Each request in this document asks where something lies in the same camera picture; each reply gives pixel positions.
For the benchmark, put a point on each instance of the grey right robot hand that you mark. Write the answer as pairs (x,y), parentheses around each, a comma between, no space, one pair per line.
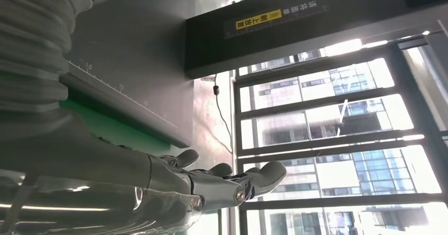
(87,184)

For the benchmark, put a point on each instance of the dark green table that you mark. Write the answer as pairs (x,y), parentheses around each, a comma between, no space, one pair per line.
(112,132)

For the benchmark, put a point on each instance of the black scanner column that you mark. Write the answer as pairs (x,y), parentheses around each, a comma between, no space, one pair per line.
(315,34)

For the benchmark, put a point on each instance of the dark window frame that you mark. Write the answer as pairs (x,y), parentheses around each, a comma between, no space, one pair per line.
(315,144)

